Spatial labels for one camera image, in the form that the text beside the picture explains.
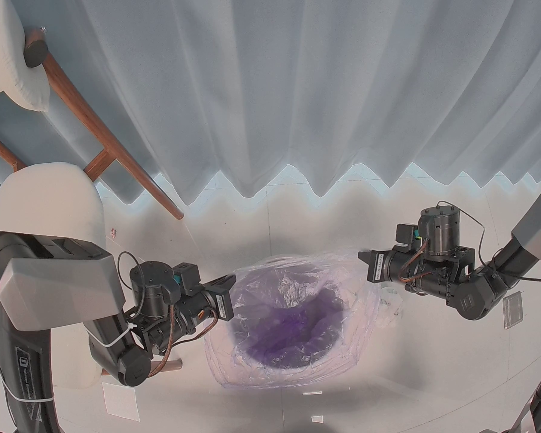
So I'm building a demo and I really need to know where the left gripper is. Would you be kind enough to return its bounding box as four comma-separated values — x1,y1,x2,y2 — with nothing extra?
178,286,234,336

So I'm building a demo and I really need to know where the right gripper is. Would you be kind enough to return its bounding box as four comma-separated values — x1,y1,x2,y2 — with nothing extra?
366,249,415,287

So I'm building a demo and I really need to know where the purple plastic bag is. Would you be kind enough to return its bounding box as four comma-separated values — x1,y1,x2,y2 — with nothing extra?
204,251,388,390

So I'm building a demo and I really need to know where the crumpled white paper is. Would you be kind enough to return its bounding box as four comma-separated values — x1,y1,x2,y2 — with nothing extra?
378,284,405,329

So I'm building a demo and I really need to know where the white cushioned wooden chair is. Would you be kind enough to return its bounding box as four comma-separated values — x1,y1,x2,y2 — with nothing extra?
0,0,185,391

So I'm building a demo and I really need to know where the pale blue curtain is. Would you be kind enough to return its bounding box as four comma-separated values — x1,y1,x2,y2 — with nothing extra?
0,0,541,206

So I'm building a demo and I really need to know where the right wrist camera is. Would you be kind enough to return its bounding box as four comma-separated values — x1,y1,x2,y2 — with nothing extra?
396,224,421,253

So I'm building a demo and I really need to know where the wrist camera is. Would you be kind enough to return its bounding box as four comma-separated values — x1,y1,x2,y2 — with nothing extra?
171,263,203,296
396,224,421,253

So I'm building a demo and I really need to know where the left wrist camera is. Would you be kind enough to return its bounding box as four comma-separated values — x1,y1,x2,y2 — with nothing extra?
171,263,203,296

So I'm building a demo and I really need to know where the black cable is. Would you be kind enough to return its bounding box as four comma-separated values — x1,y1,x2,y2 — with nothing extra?
435,200,488,269

